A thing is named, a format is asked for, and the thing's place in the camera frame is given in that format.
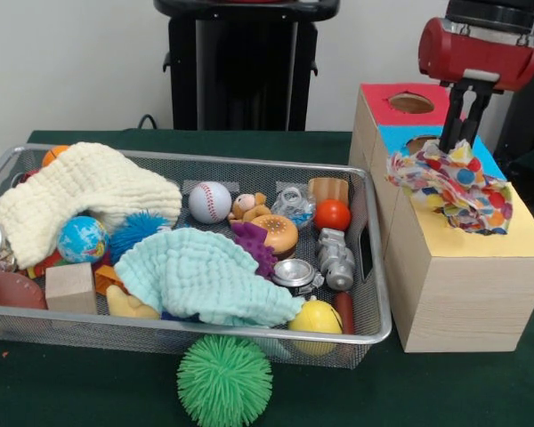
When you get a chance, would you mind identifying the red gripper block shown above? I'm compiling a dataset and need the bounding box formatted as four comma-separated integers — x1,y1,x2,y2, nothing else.
417,16,534,152

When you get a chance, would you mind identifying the colourful polka dot cloth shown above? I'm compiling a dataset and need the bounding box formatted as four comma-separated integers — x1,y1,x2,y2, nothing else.
385,138,515,235

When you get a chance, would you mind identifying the light teal cloth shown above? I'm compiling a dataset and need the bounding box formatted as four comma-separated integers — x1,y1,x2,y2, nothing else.
114,227,306,329

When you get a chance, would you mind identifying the blue puffer ball with eyes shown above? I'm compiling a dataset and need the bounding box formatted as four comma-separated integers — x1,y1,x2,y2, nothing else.
109,209,173,263

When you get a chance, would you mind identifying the green spiky puffer ball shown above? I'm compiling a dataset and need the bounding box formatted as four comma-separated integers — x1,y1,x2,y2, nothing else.
176,334,275,427

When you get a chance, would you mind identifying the cream knitted cloth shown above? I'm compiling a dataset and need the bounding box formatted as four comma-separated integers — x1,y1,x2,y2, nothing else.
0,141,182,270

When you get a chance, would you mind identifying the plain wooden cube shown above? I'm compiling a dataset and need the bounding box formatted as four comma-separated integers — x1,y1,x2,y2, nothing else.
44,262,98,316

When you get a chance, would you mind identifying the wooden box with three holes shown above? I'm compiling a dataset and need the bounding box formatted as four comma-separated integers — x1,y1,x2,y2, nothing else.
348,82,534,354

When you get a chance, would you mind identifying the purple spiky ball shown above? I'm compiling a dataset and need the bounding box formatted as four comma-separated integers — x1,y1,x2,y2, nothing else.
229,221,278,280

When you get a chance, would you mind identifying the yellow ball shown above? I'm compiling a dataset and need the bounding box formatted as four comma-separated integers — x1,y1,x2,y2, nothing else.
287,300,344,356

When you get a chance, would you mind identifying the white baseball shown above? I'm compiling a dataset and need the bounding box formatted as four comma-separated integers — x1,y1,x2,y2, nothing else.
188,181,233,223

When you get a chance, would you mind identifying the globe print ball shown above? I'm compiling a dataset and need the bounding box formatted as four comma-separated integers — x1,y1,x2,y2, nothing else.
56,216,110,263

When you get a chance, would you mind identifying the orange toy basketball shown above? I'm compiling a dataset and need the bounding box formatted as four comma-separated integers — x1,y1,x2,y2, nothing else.
42,145,71,168

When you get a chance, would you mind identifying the grey wire mesh bin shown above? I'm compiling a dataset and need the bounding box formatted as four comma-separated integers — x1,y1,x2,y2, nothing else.
0,142,392,370

